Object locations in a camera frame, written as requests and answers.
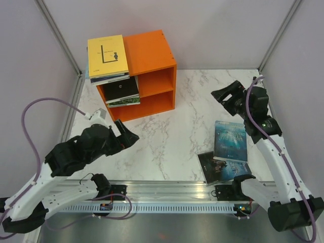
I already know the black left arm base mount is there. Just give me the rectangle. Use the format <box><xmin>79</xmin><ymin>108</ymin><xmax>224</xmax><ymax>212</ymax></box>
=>
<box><xmin>95</xmin><ymin>184</ymin><xmax>127</xmax><ymax>201</ymax></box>

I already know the aluminium left frame post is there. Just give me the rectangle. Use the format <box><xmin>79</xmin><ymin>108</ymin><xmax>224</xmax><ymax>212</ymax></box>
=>
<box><xmin>35</xmin><ymin>0</ymin><xmax>83</xmax><ymax>76</ymax></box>

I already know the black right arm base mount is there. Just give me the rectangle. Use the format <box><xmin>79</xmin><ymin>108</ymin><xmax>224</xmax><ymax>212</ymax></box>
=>
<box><xmin>211</xmin><ymin>184</ymin><xmax>254</xmax><ymax>201</ymax></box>

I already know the green Alice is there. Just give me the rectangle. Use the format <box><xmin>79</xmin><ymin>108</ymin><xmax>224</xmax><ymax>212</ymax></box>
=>
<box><xmin>107</xmin><ymin>97</ymin><xmax>140</xmax><ymax>108</ymax></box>

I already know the dark blue Robinson Crusoe book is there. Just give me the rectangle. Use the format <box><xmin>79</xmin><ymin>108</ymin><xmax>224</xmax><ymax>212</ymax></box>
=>
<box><xmin>90</xmin><ymin>73</ymin><xmax>130</xmax><ymax>86</ymax></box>

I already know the aluminium frame post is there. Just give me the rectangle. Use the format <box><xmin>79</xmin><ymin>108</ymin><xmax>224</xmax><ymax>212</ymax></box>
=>
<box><xmin>258</xmin><ymin>0</ymin><xmax>304</xmax><ymax>73</ymax></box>
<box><xmin>35</xmin><ymin>0</ymin><xmax>83</xmax><ymax>76</ymax></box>

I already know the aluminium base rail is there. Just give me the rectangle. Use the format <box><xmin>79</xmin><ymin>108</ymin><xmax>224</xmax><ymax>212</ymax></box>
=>
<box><xmin>50</xmin><ymin>179</ymin><xmax>276</xmax><ymax>203</ymax></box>

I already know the light blue paperback book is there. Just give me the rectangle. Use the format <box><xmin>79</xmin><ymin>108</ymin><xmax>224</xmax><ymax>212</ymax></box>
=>
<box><xmin>85</xmin><ymin>63</ymin><xmax>90</xmax><ymax>79</ymax></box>

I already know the grey Great Gatsby book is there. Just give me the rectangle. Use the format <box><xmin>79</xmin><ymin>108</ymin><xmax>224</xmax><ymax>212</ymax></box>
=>
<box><xmin>106</xmin><ymin>96</ymin><xmax>140</xmax><ymax>105</ymax></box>

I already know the dark night scene book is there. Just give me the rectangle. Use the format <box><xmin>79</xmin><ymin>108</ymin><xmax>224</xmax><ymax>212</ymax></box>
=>
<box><xmin>197</xmin><ymin>152</ymin><xmax>252</xmax><ymax>186</ymax></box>

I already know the orange wooden shelf box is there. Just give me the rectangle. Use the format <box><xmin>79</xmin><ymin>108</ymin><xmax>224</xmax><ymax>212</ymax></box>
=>
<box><xmin>106</xmin><ymin>30</ymin><xmax>177</xmax><ymax>122</ymax></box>

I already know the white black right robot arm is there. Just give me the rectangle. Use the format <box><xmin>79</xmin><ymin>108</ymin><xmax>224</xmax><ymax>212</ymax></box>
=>
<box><xmin>211</xmin><ymin>80</ymin><xmax>323</xmax><ymax>232</ymax></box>

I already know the teal blue ocean book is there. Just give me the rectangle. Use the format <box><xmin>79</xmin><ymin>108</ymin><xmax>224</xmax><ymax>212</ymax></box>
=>
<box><xmin>213</xmin><ymin>120</ymin><xmax>248</xmax><ymax>162</ymax></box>

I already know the white slotted cable duct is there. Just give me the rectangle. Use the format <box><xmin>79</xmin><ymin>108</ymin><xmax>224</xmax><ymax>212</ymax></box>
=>
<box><xmin>62</xmin><ymin>202</ymin><xmax>236</xmax><ymax>214</ymax></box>

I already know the black book with gold lines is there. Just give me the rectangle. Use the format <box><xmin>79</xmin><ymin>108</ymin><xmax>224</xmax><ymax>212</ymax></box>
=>
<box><xmin>103</xmin><ymin>76</ymin><xmax>139</xmax><ymax>103</ymax></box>

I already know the yellow Little Prince book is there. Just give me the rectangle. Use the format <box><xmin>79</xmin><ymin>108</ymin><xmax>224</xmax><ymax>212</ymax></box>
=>
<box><xmin>88</xmin><ymin>35</ymin><xmax>129</xmax><ymax>78</ymax></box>

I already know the aluminium right frame post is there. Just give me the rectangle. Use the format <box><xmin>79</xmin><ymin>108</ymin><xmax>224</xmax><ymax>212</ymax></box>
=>
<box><xmin>258</xmin><ymin>0</ymin><xmax>304</xmax><ymax>73</ymax></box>

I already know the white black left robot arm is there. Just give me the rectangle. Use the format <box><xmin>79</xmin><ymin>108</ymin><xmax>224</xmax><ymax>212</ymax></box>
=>
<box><xmin>1</xmin><ymin>120</ymin><xmax>139</xmax><ymax>234</ymax></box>

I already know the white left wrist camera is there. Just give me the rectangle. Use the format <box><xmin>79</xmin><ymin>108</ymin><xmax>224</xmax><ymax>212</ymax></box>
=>
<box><xmin>84</xmin><ymin>108</ymin><xmax>108</xmax><ymax>127</ymax></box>

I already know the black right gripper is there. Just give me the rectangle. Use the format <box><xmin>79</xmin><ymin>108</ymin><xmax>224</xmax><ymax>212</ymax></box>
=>
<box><xmin>210</xmin><ymin>80</ymin><xmax>251</xmax><ymax>119</ymax></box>

